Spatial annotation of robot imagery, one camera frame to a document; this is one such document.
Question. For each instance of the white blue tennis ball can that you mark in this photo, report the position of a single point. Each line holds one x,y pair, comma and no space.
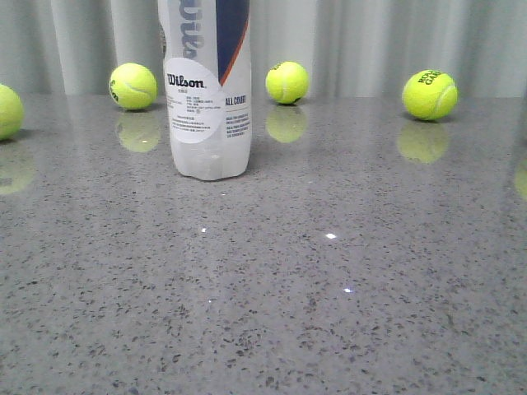
207,76

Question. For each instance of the near yellow Wilson tennis ball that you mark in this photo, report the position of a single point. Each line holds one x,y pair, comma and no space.
287,82

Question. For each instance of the yellow wilson tennis ball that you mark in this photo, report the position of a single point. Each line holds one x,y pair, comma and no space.
133,86
287,82

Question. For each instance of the far yellow Wilson tennis ball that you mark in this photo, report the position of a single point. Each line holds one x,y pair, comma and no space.
133,86

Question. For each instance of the yellow Roland Garros tennis ball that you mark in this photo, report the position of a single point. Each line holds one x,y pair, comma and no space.
430,94

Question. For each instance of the yellow tennis ball at edge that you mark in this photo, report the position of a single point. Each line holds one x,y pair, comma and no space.
12,112

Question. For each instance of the grey pleated curtain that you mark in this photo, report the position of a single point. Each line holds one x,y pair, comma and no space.
349,48

